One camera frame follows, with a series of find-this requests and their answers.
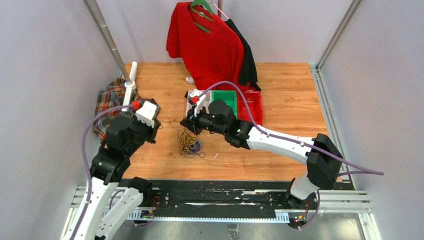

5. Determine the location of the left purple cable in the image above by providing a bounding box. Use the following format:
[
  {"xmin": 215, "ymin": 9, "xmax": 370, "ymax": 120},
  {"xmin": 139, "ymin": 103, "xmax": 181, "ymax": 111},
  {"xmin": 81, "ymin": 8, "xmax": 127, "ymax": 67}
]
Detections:
[{"xmin": 69, "ymin": 100, "xmax": 142, "ymax": 240}]

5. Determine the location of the white plastic bin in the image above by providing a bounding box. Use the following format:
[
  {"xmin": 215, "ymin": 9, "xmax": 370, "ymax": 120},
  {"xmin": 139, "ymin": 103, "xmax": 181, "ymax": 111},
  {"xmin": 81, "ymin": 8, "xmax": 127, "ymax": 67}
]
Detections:
[{"xmin": 184, "ymin": 88, "xmax": 212, "ymax": 114}]

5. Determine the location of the green clothes hanger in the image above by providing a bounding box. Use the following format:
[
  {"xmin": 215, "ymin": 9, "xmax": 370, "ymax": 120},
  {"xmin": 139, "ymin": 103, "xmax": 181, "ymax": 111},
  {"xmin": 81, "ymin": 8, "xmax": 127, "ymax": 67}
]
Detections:
[{"xmin": 189, "ymin": 0, "xmax": 214, "ymax": 34}]

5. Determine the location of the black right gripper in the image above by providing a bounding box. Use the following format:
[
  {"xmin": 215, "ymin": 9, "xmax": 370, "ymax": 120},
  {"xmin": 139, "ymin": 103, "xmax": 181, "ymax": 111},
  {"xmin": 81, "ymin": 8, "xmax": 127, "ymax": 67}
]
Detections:
[{"xmin": 180, "ymin": 103, "xmax": 227, "ymax": 137}]

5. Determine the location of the green plastic bin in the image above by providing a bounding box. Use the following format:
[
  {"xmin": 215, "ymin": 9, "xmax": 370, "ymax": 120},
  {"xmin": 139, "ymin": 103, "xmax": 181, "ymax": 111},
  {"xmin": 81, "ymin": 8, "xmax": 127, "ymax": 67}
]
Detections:
[{"xmin": 211, "ymin": 90, "xmax": 238, "ymax": 117}]

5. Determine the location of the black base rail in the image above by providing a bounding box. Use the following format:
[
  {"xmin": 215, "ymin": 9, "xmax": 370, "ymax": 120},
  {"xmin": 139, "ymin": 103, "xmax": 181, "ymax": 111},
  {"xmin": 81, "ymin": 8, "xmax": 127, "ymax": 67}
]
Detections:
[{"xmin": 109, "ymin": 178, "xmax": 357, "ymax": 221}]

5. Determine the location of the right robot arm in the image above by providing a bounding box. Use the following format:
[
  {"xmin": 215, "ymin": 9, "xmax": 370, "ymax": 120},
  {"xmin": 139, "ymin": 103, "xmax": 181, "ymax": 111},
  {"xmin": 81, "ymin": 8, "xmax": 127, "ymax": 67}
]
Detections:
[{"xmin": 180, "ymin": 100, "xmax": 343, "ymax": 209}]

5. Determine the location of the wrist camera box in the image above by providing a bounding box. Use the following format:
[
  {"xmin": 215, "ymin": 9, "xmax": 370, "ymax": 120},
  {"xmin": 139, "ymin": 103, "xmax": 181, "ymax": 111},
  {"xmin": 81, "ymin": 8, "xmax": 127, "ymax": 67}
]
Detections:
[
  {"xmin": 135, "ymin": 101, "xmax": 159, "ymax": 128},
  {"xmin": 187, "ymin": 88, "xmax": 206, "ymax": 117}
]

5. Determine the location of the pink clothes hanger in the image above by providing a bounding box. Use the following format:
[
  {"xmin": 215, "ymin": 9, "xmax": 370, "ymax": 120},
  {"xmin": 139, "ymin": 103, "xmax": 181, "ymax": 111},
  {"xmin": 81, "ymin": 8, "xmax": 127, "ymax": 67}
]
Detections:
[{"xmin": 211, "ymin": 0, "xmax": 230, "ymax": 20}]

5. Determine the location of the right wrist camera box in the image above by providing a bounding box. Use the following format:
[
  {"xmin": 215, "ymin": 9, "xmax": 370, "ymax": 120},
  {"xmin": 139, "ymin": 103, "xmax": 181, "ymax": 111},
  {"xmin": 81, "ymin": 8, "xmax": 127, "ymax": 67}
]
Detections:
[{"xmin": 187, "ymin": 88, "xmax": 206, "ymax": 117}]

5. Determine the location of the white stand with pole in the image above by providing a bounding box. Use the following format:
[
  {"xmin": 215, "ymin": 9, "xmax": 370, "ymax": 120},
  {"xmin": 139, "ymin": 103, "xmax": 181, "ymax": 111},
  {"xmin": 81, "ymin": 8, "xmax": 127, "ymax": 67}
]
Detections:
[{"xmin": 82, "ymin": 0, "xmax": 138, "ymax": 106}]

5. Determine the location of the plaid cloth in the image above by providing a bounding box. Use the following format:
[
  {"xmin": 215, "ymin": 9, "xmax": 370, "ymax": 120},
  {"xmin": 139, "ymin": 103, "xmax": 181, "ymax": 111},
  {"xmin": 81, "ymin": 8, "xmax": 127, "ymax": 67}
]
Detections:
[{"xmin": 92, "ymin": 77, "xmax": 162, "ymax": 142}]

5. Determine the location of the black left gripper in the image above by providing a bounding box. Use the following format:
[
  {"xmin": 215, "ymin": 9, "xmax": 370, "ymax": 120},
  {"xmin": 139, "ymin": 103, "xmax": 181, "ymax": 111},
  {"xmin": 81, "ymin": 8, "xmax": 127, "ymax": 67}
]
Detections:
[{"xmin": 125, "ymin": 113, "xmax": 162, "ymax": 157}]

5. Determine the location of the red plastic bin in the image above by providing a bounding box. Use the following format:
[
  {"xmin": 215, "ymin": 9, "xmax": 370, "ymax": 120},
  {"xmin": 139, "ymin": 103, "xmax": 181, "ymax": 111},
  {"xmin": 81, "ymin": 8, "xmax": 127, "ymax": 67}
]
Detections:
[{"xmin": 237, "ymin": 90, "xmax": 264, "ymax": 125}]

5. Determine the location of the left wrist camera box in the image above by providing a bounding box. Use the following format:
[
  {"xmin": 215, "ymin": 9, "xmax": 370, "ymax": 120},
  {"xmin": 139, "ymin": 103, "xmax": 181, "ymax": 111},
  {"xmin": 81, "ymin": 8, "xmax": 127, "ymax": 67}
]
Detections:
[{"xmin": 135, "ymin": 101, "xmax": 159, "ymax": 128}]

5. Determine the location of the black t-shirt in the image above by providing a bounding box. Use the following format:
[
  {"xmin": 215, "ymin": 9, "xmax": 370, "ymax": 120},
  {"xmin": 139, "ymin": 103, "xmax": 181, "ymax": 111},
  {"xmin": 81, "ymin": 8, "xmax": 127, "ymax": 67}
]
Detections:
[{"xmin": 225, "ymin": 19, "xmax": 261, "ymax": 92}]

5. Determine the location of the red t-shirt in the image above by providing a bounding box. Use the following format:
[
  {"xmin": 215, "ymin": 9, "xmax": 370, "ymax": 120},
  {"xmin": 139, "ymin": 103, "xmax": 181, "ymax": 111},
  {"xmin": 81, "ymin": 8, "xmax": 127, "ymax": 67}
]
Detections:
[{"xmin": 166, "ymin": 1, "xmax": 247, "ymax": 91}]

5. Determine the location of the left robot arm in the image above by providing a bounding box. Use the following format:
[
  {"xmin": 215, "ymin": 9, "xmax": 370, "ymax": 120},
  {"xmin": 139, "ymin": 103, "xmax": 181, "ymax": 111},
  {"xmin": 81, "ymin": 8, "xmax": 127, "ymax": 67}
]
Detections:
[{"xmin": 64, "ymin": 116, "xmax": 161, "ymax": 240}]

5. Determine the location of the yellow cable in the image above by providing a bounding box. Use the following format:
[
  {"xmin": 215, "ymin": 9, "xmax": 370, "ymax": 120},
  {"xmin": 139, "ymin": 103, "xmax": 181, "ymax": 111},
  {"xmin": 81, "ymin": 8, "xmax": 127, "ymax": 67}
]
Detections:
[{"xmin": 180, "ymin": 132, "xmax": 200, "ymax": 154}]

